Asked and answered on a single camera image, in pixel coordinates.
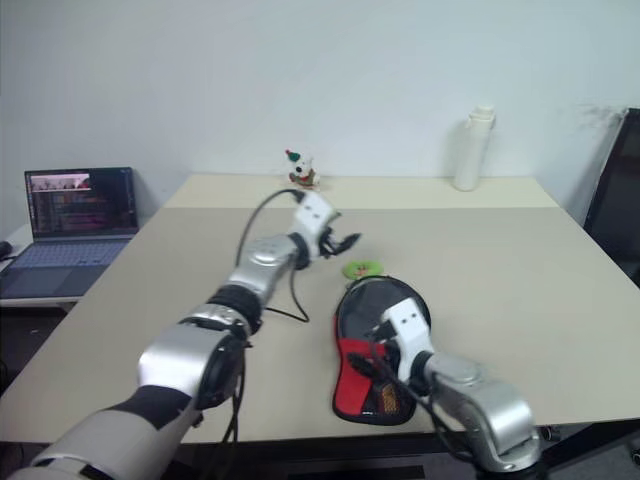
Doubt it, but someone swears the black office chair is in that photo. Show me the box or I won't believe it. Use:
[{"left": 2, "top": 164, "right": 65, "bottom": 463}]
[{"left": 582, "top": 106, "right": 640, "bottom": 290}]

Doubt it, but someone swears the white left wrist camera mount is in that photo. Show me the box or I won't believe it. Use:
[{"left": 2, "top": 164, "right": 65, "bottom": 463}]
[{"left": 290, "top": 192, "right": 339, "bottom": 239}]

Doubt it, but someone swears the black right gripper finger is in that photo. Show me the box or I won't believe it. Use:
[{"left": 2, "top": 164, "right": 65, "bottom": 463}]
[
  {"left": 349, "top": 361, "right": 382, "bottom": 380},
  {"left": 348, "top": 351, "right": 384, "bottom": 372}
]

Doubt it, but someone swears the black and red pouch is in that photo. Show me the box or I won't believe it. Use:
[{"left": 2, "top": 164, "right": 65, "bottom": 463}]
[{"left": 331, "top": 275, "right": 432, "bottom": 417}]

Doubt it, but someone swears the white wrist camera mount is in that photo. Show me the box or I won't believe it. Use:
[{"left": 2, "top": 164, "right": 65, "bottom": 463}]
[
  {"left": 381, "top": 296, "right": 434, "bottom": 382},
  {"left": 290, "top": 192, "right": 339, "bottom": 239}
]

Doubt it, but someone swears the white plush dog toy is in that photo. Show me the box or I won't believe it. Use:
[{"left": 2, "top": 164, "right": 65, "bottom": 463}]
[{"left": 283, "top": 147, "right": 322, "bottom": 190}]

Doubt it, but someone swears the open grey laptop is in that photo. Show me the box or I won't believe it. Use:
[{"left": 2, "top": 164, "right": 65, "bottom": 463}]
[{"left": 0, "top": 166, "right": 140, "bottom": 301}]

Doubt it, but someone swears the green round keychain charm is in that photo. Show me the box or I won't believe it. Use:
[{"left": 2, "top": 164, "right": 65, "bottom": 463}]
[{"left": 341, "top": 258, "right": 385, "bottom": 279}]

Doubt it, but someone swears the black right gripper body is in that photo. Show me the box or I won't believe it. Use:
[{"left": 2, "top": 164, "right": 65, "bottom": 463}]
[{"left": 368, "top": 319, "right": 401, "bottom": 374}]

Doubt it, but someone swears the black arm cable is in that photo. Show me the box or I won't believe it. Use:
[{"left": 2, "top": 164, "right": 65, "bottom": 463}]
[
  {"left": 235, "top": 188, "right": 310, "bottom": 324},
  {"left": 368, "top": 339, "right": 481, "bottom": 462}
]

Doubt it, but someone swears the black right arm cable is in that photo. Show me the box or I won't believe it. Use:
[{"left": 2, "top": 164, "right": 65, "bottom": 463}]
[{"left": 368, "top": 339, "right": 481, "bottom": 462}]

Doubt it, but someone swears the white plastic bottle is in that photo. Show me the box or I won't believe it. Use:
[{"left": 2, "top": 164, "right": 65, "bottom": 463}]
[{"left": 452, "top": 103, "right": 497, "bottom": 192}]

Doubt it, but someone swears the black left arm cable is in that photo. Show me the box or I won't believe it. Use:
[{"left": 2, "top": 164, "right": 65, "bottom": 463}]
[{"left": 235, "top": 188, "right": 310, "bottom": 324}]

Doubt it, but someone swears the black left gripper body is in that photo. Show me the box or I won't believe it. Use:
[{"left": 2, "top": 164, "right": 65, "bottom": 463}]
[{"left": 315, "top": 214, "right": 344, "bottom": 259}]

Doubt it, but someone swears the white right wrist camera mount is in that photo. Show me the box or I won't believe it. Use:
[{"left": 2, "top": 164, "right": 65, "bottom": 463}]
[{"left": 381, "top": 296, "right": 434, "bottom": 382}]

